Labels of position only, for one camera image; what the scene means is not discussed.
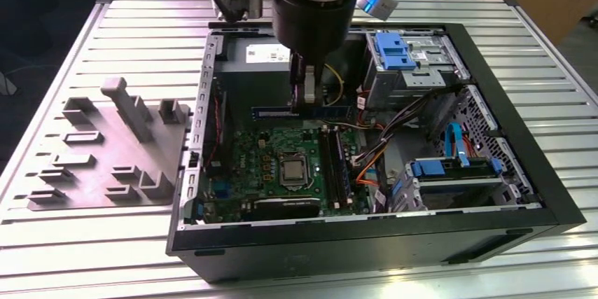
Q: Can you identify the grey parts rack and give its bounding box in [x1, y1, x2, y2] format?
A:
[26, 76, 195, 212]

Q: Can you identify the black wire bundle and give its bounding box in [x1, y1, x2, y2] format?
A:
[353, 87, 462, 167]

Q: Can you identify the black RAM slot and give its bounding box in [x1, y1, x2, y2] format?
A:
[323, 126, 341, 209]

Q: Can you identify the CPU socket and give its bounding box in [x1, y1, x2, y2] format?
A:
[275, 151, 314, 191]

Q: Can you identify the orange wire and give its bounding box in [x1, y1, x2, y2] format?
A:
[355, 151, 389, 186]

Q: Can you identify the grey power supply unit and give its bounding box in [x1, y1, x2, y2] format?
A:
[214, 34, 323, 128]

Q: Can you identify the black graphics card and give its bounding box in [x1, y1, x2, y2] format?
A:
[251, 196, 323, 219]

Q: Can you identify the blue flat wire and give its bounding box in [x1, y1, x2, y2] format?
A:
[443, 122, 472, 169]

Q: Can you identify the black PC case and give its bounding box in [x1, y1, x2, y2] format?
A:
[166, 22, 588, 284]

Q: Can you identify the silver CPU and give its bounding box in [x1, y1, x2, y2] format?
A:
[279, 159, 307, 180]

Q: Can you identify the hard disk in blue carrier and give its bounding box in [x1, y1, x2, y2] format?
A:
[410, 158, 505, 183]

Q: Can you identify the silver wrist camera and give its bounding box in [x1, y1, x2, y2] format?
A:
[355, 0, 398, 22]

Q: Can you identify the white floor object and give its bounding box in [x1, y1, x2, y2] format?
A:
[0, 71, 23, 96]

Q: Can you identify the silver disk bay cage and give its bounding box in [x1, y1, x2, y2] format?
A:
[390, 157, 516, 212]

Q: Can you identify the yellow wire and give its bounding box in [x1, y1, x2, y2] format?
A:
[325, 63, 346, 107]

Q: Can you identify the green motherboard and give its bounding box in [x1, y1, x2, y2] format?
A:
[201, 125, 375, 225]

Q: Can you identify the blue drive carrier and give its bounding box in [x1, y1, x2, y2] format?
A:
[375, 32, 418, 71]

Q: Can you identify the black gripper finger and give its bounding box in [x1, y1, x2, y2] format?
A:
[303, 63, 325, 106]
[289, 53, 306, 114]

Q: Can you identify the silver drive cage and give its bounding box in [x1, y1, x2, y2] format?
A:
[363, 31, 472, 104]

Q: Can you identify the red wire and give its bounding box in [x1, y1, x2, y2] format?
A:
[210, 80, 225, 165]

